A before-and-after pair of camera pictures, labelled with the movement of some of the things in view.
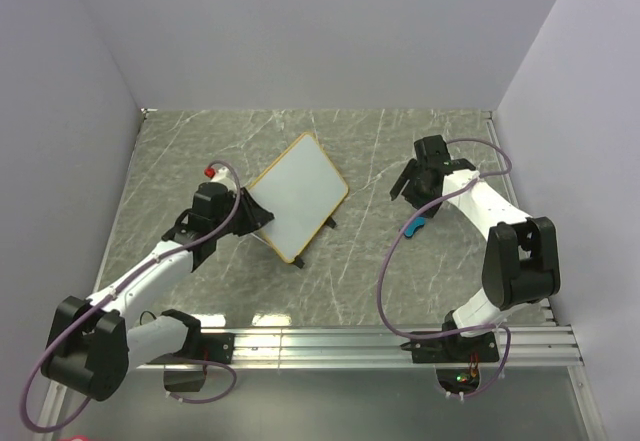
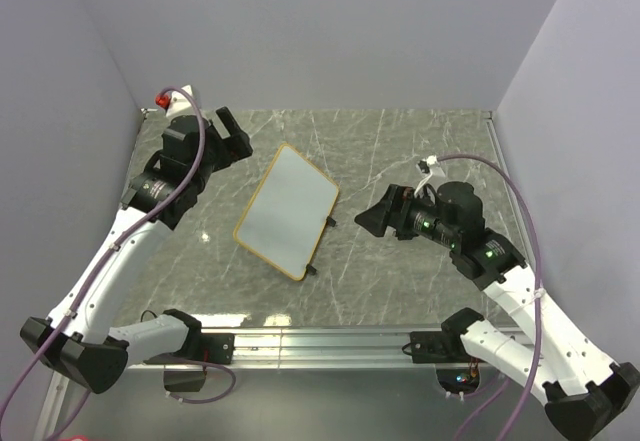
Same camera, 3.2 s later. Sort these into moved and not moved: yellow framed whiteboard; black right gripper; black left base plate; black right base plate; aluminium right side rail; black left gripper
Moved: yellow framed whiteboard; black right gripper; black left gripper
Not moved: black right base plate; black left base plate; aluminium right side rail
